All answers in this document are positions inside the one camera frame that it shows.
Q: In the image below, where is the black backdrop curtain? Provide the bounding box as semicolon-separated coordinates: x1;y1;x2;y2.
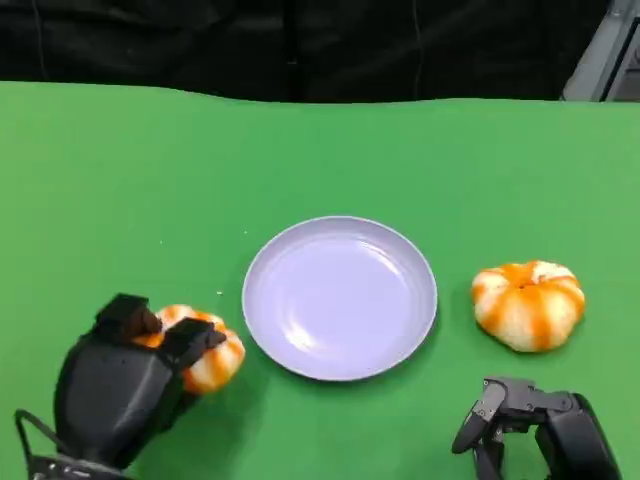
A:
0;0;614;105

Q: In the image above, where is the green table cloth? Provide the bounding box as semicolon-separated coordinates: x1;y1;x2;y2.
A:
0;79;640;480

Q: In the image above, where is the grey metal frame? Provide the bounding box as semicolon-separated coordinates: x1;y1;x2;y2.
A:
559;0;640;103

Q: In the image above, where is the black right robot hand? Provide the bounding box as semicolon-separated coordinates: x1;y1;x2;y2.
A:
451;377;624;480

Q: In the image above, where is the orange white toy bread roll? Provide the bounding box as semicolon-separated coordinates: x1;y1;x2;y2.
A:
132;303;247;397
471;259;586;354

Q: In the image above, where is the lilac plate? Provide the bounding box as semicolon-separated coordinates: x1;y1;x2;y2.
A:
241;215;439;383

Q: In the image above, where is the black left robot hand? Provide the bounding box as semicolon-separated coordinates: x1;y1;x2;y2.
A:
53;293;229;471

